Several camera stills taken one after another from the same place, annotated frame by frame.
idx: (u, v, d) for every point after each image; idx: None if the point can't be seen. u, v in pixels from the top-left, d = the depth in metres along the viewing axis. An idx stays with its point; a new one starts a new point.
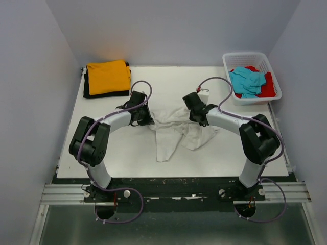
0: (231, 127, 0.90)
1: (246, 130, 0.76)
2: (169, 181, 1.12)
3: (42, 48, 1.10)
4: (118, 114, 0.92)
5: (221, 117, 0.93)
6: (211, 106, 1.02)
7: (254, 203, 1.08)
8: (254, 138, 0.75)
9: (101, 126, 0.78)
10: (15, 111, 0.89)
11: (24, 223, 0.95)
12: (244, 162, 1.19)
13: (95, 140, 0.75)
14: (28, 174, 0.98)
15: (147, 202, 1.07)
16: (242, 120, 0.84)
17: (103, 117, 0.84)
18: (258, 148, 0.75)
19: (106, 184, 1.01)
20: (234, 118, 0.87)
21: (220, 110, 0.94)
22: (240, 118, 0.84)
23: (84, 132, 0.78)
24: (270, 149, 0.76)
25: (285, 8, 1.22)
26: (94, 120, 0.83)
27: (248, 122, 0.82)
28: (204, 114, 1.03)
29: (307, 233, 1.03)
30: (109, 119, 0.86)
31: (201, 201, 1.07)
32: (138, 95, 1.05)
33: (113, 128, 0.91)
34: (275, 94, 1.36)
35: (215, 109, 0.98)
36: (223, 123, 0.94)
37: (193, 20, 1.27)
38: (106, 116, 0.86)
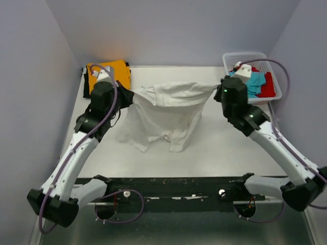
0: (280, 162, 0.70)
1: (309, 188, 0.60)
2: (169, 181, 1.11)
3: (42, 48, 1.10)
4: (73, 156, 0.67)
5: (273, 146, 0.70)
6: (258, 109, 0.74)
7: (254, 203, 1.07)
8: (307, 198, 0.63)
9: (52, 203, 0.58)
10: (16, 111, 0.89)
11: (24, 223, 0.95)
12: (244, 162, 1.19)
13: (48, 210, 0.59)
14: (28, 175, 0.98)
15: (147, 202, 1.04)
16: (307, 170, 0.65)
17: (51, 186, 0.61)
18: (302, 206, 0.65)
19: (102, 193, 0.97)
20: (295, 160, 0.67)
21: (279, 137, 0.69)
22: (305, 165, 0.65)
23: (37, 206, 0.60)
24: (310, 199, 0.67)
25: (285, 8, 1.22)
26: (43, 188, 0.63)
27: (311, 175, 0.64)
28: (244, 119, 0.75)
29: (307, 233, 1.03)
30: (61, 179, 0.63)
31: (201, 201, 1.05)
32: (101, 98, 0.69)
33: (79, 169, 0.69)
34: (275, 94, 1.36)
35: (267, 126, 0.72)
36: (270, 150, 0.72)
37: (193, 20, 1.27)
38: (54, 180, 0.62)
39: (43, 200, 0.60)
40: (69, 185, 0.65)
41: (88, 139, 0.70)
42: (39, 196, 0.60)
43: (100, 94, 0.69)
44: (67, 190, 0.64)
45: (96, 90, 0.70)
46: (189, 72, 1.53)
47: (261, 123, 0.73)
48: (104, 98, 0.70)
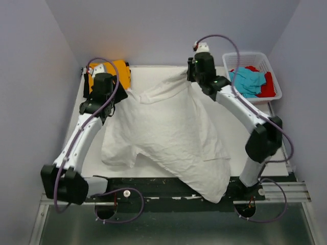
0: (241, 118, 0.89)
1: (260, 133, 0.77)
2: (170, 180, 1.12)
3: (42, 47, 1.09)
4: (82, 133, 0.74)
5: (235, 103, 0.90)
6: (224, 80, 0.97)
7: (254, 203, 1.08)
8: (264, 141, 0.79)
9: (67, 172, 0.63)
10: (16, 112, 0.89)
11: (23, 224, 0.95)
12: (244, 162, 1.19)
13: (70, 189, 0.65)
14: (28, 175, 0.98)
15: (147, 202, 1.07)
16: (258, 118, 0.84)
17: (66, 158, 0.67)
18: (263, 150, 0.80)
19: (104, 188, 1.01)
20: (248, 110, 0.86)
21: (236, 94, 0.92)
22: (256, 115, 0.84)
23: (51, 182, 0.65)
24: (273, 149, 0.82)
25: (285, 8, 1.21)
26: (57, 165, 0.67)
27: (264, 122, 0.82)
28: (214, 87, 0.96)
29: (307, 233, 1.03)
30: (73, 152, 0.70)
31: (201, 201, 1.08)
32: (102, 82, 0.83)
33: (84, 152, 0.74)
34: (275, 94, 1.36)
35: (229, 90, 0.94)
36: (231, 107, 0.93)
37: (193, 20, 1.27)
38: (67, 154, 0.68)
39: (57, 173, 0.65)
40: (80, 157, 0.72)
41: (94, 118, 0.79)
42: (53, 171, 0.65)
43: (102, 80, 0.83)
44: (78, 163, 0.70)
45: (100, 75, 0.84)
46: None
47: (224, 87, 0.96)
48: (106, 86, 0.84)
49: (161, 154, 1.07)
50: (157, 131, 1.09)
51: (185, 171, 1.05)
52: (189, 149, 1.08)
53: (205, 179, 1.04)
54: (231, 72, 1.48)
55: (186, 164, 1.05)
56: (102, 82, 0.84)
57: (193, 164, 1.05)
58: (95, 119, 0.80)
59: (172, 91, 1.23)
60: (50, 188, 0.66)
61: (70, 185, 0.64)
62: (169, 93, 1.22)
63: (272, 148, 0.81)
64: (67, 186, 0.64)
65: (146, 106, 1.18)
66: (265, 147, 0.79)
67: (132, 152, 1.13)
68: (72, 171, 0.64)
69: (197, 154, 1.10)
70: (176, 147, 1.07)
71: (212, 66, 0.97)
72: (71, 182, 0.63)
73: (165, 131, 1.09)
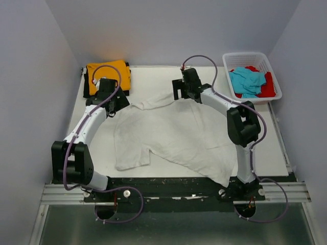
0: (221, 109, 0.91)
1: (233, 114, 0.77)
2: (169, 181, 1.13)
3: (42, 48, 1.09)
4: (90, 118, 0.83)
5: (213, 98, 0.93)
6: (206, 86, 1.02)
7: (254, 203, 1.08)
8: (238, 121, 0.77)
9: (77, 147, 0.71)
10: (16, 113, 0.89)
11: (24, 224, 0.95)
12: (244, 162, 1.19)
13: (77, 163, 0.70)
14: (28, 175, 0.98)
15: (147, 202, 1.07)
16: (232, 104, 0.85)
17: (75, 135, 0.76)
18: (240, 131, 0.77)
19: (104, 184, 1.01)
20: (225, 101, 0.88)
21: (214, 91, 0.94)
22: (230, 102, 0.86)
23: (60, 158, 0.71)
24: (252, 133, 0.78)
25: (285, 8, 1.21)
26: (68, 140, 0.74)
27: (236, 106, 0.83)
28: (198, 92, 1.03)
29: (307, 233, 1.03)
30: (82, 131, 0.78)
31: (201, 200, 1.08)
32: (108, 83, 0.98)
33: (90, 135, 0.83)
34: (275, 94, 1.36)
35: (210, 90, 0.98)
36: (213, 104, 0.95)
37: (193, 21, 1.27)
38: (77, 130, 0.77)
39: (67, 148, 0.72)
40: (88, 137, 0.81)
41: (100, 107, 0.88)
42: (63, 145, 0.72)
43: (109, 81, 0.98)
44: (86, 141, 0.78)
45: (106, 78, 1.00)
46: None
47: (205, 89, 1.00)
48: (110, 85, 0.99)
49: (168, 148, 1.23)
50: (160, 135, 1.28)
51: (191, 161, 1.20)
52: (191, 144, 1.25)
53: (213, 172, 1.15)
54: (231, 72, 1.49)
55: (190, 156, 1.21)
56: (108, 82, 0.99)
57: (197, 155, 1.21)
58: (101, 108, 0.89)
59: (170, 98, 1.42)
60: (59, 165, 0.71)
61: (78, 156, 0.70)
62: (167, 100, 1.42)
63: (250, 131, 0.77)
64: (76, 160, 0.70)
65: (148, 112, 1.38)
66: (241, 128, 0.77)
67: (142, 153, 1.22)
68: (81, 146, 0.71)
69: (200, 151, 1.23)
70: (181, 141, 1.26)
71: (196, 76, 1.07)
72: (80, 154, 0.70)
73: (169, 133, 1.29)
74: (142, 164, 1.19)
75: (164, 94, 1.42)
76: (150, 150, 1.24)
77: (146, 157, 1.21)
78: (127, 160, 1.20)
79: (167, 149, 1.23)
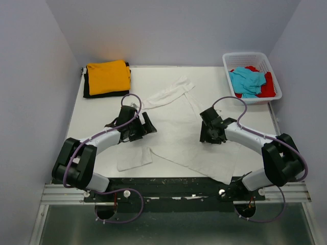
0: (252, 144, 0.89)
1: (270, 151, 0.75)
2: (169, 181, 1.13)
3: (42, 48, 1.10)
4: (106, 134, 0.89)
5: (240, 133, 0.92)
6: (229, 120, 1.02)
7: (254, 203, 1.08)
8: (277, 159, 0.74)
9: (86, 148, 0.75)
10: (16, 112, 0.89)
11: (24, 224, 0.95)
12: (243, 161, 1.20)
13: (80, 163, 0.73)
14: (28, 175, 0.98)
15: (147, 202, 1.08)
16: (265, 139, 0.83)
17: (89, 138, 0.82)
18: (281, 170, 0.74)
19: (104, 187, 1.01)
20: (255, 136, 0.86)
21: (240, 126, 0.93)
22: (262, 136, 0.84)
23: (68, 155, 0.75)
24: (295, 171, 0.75)
25: (286, 8, 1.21)
26: (80, 141, 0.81)
27: (271, 141, 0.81)
28: (222, 128, 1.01)
29: (307, 233, 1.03)
30: (95, 140, 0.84)
31: (201, 201, 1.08)
32: (127, 112, 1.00)
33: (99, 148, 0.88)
34: (275, 94, 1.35)
35: (235, 124, 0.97)
36: (242, 140, 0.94)
37: (193, 21, 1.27)
38: (92, 136, 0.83)
39: (77, 147, 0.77)
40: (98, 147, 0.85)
41: (116, 131, 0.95)
42: (75, 144, 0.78)
43: (127, 110, 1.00)
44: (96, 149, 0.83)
45: (126, 106, 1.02)
46: (189, 72, 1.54)
47: (230, 124, 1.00)
48: (129, 114, 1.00)
49: (168, 148, 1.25)
50: (161, 136, 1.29)
51: (192, 160, 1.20)
52: (192, 145, 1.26)
53: (213, 171, 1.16)
54: (231, 72, 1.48)
55: (191, 156, 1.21)
56: (126, 111, 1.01)
57: (197, 154, 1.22)
58: (117, 132, 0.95)
59: (171, 97, 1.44)
60: (64, 160, 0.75)
61: (83, 157, 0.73)
62: (167, 99, 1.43)
63: (292, 168, 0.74)
64: (80, 161, 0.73)
65: (148, 112, 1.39)
66: (282, 167, 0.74)
67: (143, 152, 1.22)
68: (89, 148, 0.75)
69: (201, 151, 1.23)
70: (181, 140, 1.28)
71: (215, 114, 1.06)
72: (87, 154, 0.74)
73: (169, 134, 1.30)
74: (143, 162, 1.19)
75: (164, 93, 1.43)
76: (151, 149, 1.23)
77: (147, 157, 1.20)
78: (129, 160, 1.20)
79: (167, 149, 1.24)
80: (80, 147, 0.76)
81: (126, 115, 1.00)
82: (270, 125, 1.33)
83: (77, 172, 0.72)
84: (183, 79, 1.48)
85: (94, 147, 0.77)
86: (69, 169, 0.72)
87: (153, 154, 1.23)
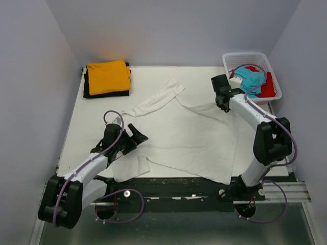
0: (250, 120, 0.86)
1: (264, 129, 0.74)
2: (169, 181, 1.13)
3: (42, 48, 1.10)
4: (92, 163, 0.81)
5: (243, 106, 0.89)
6: (237, 91, 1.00)
7: (254, 203, 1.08)
8: (269, 139, 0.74)
9: (71, 186, 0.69)
10: (16, 112, 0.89)
11: (24, 224, 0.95)
12: (242, 156, 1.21)
13: (68, 203, 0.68)
14: (28, 175, 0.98)
15: (147, 202, 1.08)
16: (264, 117, 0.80)
17: (74, 173, 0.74)
18: (268, 150, 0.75)
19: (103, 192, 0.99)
20: (257, 112, 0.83)
21: (246, 99, 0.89)
22: (262, 114, 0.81)
23: (53, 194, 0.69)
24: (280, 154, 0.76)
25: (286, 8, 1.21)
26: (65, 177, 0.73)
27: (269, 121, 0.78)
28: (228, 96, 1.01)
29: (307, 233, 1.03)
30: (81, 172, 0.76)
31: (201, 201, 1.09)
32: (112, 133, 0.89)
33: (89, 178, 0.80)
34: (275, 94, 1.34)
35: (241, 96, 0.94)
36: (243, 113, 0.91)
37: (193, 21, 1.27)
38: (77, 170, 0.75)
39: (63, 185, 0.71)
40: (86, 179, 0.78)
41: (103, 155, 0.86)
42: (60, 181, 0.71)
43: (112, 131, 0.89)
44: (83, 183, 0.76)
45: (110, 126, 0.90)
46: (188, 72, 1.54)
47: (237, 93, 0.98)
48: (114, 135, 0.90)
49: (167, 155, 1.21)
50: (158, 142, 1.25)
51: (192, 163, 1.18)
52: (190, 146, 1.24)
53: (213, 168, 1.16)
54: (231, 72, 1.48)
55: (189, 158, 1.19)
56: (111, 133, 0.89)
57: (196, 154, 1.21)
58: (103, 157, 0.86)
59: (161, 101, 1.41)
60: (50, 200, 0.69)
61: (70, 197, 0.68)
62: (158, 103, 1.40)
63: (279, 150, 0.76)
64: (67, 200, 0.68)
65: (140, 119, 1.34)
66: (270, 147, 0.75)
67: (140, 161, 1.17)
68: (75, 186, 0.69)
69: (199, 152, 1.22)
70: (179, 145, 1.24)
71: (226, 82, 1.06)
72: (73, 194, 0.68)
73: (166, 138, 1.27)
74: (140, 172, 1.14)
75: (154, 98, 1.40)
76: (147, 157, 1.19)
77: (143, 167, 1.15)
78: (125, 171, 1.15)
79: (163, 155, 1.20)
80: (65, 186, 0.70)
81: (111, 138, 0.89)
82: None
83: (66, 212, 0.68)
84: (172, 82, 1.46)
85: (81, 184, 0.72)
86: (56, 209, 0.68)
87: (149, 163, 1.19)
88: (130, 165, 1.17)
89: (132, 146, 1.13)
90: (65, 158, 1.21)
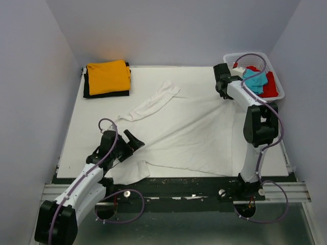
0: (243, 105, 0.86)
1: (253, 112, 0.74)
2: (169, 181, 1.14)
3: (42, 48, 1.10)
4: (85, 179, 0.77)
5: (237, 91, 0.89)
6: (236, 77, 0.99)
7: (254, 203, 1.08)
8: (257, 120, 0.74)
9: (64, 212, 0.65)
10: (15, 112, 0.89)
11: (24, 224, 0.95)
12: (241, 154, 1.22)
13: (63, 228, 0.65)
14: (28, 175, 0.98)
15: (147, 202, 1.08)
16: (256, 102, 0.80)
17: (66, 196, 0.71)
18: (255, 131, 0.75)
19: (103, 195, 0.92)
20: (250, 97, 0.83)
21: (242, 84, 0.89)
22: (254, 99, 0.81)
23: (47, 220, 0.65)
24: (267, 136, 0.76)
25: (285, 8, 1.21)
26: (57, 201, 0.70)
27: (259, 104, 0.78)
28: (226, 82, 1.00)
29: (307, 233, 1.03)
30: (74, 193, 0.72)
31: (201, 201, 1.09)
32: (109, 140, 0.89)
33: (84, 195, 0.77)
34: (277, 93, 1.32)
35: (239, 82, 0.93)
36: (237, 97, 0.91)
37: (193, 21, 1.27)
38: (69, 192, 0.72)
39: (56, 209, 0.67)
40: (80, 199, 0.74)
41: (98, 167, 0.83)
42: (52, 207, 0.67)
43: (109, 138, 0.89)
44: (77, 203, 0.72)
45: (106, 133, 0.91)
46: (189, 72, 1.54)
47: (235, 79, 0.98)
48: (111, 142, 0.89)
49: (166, 157, 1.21)
50: (157, 145, 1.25)
51: (191, 162, 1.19)
52: (189, 146, 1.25)
53: (213, 166, 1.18)
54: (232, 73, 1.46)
55: (188, 157, 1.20)
56: (108, 140, 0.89)
57: (195, 154, 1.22)
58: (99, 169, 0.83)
59: (158, 104, 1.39)
60: (44, 226, 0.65)
61: (64, 223, 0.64)
62: (154, 107, 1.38)
63: (266, 132, 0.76)
64: (61, 226, 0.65)
65: (137, 123, 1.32)
66: (257, 128, 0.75)
67: (140, 167, 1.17)
68: (68, 211, 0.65)
69: (198, 150, 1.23)
70: (178, 146, 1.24)
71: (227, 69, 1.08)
72: (66, 221, 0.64)
73: (165, 140, 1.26)
74: (141, 177, 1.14)
75: (150, 101, 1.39)
76: (147, 162, 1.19)
77: (143, 171, 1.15)
78: (125, 176, 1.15)
79: (162, 157, 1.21)
80: (57, 212, 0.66)
81: (108, 144, 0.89)
82: None
83: (61, 237, 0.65)
84: (167, 84, 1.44)
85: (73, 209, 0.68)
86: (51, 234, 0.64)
87: (149, 166, 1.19)
88: (130, 170, 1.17)
89: (129, 152, 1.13)
90: (65, 158, 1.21)
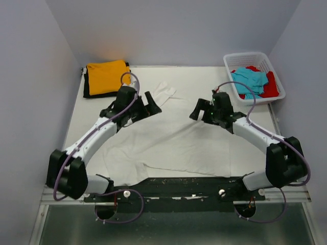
0: (257, 143, 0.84)
1: (275, 153, 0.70)
2: (169, 181, 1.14)
3: (42, 48, 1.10)
4: (97, 132, 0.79)
5: (248, 129, 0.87)
6: (239, 114, 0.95)
7: (254, 203, 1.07)
8: (281, 161, 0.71)
9: (73, 161, 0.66)
10: (16, 112, 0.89)
11: (24, 224, 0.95)
12: (241, 155, 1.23)
13: (72, 175, 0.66)
14: (28, 175, 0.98)
15: (147, 202, 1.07)
16: (273, 139, 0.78)
17: (76, 147, 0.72)
18: (282, 173, 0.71)
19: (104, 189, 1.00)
20: (263, 135, 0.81)
21: (250, 121, 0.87)
22: (270, 136, 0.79)
23: (58, 166, 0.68)
24: (296, 176, 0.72)
25: (286, 8, 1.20)
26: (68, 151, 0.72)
27: (277, 142, 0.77)
28: (230, 121, 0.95)
29: (307, 232, 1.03)
30: (84, 146, 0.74)
31: (201, 201, 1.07)
32: (125, 95, 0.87)
33: (95, 148, 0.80)
34: (278, 94, 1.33)
35: (244, 119, 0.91)
36: (248, 136, 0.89)
37: (193, 21, 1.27)
38: (79, 144, 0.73)
39: (66, 158, 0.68)
40: (89, 153, 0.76)
41: (111, 122, 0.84)
42: (63, 155, 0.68)
43: (126, 93, 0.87)
44: (87, 155, 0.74)
45: (123, 89, 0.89)
46: (189, 72, 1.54)
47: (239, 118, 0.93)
48: (127, 98, 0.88)
49: (165, 159, 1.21)
50: (156, 146, 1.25)
51: (190, 163, 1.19)
52: (189, 147, 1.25)
53: (212, 167, 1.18)
54: (232, 73, 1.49)
55: (187, 159, 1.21)
56: (125, 95, 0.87)
57: (194, 155, 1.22)
58: (113, 124, 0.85)
59: None
60: (55, 171, 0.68)
61: (72, 173, 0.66)
62: None
63: (294, 173, 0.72)
64: (70, 175, 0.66)
65: (133, 125, 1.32)
66: (284, 169, 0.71)
67: (138, 169, 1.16)
68: (77, 161, 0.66)
69: (197, 151, 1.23)
70: (177, 148, 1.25)
71: (229, 102, 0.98)
72: (75, 170, 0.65)
73: (164, 141, 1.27)
74: (140, 179, 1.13)
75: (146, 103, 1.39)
76: (145, 164, 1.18)
77: (142, 173, 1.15)
78: (123, 179, 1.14)
79: (161, 159, 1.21)
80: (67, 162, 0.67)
81: (124, 101, 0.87)
82: (270, 125, 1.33)
83: (69, 186, 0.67)
84: (163, 86, 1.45)
85: (83, 160, 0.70)
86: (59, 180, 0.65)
87: (147, 168, 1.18)
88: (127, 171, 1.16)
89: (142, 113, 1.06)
90: None
